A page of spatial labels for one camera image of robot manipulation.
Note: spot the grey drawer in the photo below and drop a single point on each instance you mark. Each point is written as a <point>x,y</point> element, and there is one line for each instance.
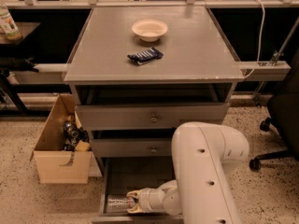
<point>107,148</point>
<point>130,117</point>
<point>131,173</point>

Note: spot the green labelled bottle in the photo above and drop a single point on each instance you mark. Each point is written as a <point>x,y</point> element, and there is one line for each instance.
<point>7,23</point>

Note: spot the black office chair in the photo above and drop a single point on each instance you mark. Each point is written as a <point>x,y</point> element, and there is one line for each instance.
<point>283,108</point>

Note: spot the grey top drawer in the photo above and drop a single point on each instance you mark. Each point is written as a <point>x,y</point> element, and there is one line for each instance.
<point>130,117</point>

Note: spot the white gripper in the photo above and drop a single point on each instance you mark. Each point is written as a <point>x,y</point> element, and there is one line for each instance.
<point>144,200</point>

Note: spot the cardboard box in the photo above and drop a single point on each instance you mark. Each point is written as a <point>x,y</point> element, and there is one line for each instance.
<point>54,164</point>

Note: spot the grey drawer cabinet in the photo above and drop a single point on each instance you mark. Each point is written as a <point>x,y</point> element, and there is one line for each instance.
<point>197,67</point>

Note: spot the dark cans in box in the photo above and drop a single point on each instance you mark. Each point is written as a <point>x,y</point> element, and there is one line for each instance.
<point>73,136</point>

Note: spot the yellow sponge in box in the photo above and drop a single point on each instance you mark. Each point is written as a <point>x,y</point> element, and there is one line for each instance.
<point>82,146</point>

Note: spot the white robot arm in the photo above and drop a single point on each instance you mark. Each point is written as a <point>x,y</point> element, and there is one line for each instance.
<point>202,155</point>

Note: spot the brass middle drawer knob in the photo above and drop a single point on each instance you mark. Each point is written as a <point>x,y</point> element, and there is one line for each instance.
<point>153,150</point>

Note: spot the metal clamp rod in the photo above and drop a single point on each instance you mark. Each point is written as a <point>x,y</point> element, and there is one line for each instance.
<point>277,54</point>

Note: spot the white paper bowl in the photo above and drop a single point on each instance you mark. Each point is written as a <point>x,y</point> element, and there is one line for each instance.
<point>149,30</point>

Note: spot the brass top drawer knob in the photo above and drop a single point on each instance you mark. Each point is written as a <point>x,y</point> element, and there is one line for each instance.
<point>153,119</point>

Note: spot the clear plastic water bottle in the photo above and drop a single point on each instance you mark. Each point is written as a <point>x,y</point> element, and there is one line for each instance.
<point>119,203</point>

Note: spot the brass drawer knob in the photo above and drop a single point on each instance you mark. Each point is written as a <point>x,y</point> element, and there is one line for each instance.
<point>153,119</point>
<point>153,150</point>

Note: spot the grey bottom drawer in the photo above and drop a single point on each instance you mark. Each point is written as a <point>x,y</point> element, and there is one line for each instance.
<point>131,173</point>

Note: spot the dark side table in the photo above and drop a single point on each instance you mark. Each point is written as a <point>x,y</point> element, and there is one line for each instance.
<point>8,64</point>

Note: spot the grey middle drawer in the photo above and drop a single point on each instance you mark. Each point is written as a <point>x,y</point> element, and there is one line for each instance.
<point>107,148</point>

